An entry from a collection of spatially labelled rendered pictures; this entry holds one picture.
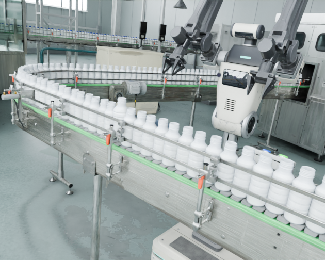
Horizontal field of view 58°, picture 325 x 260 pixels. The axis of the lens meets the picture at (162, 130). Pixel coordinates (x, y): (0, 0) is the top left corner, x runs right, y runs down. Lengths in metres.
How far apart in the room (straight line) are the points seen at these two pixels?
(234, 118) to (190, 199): 0.68
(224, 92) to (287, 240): 0.91
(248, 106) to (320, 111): 3.11
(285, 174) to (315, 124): 3.78
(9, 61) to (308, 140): 5.38
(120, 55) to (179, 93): 2.29
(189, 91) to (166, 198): 2.22
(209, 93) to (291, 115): 1.82
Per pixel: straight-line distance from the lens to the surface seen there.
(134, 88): 2.69
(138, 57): 5.41
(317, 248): 0.93
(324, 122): 4.62
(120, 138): 1.23
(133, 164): 1.21
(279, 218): 0.95
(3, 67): 6.32
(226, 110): 1.63
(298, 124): 4.82
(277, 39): 1.34
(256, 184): 0.94
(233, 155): 0.97
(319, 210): 0.91
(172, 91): 3.12
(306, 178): 0.89
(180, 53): 1.50
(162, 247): 1.92
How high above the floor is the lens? 1.47
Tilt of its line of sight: 18 degrees down
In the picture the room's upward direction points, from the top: 6 degrees clockwise
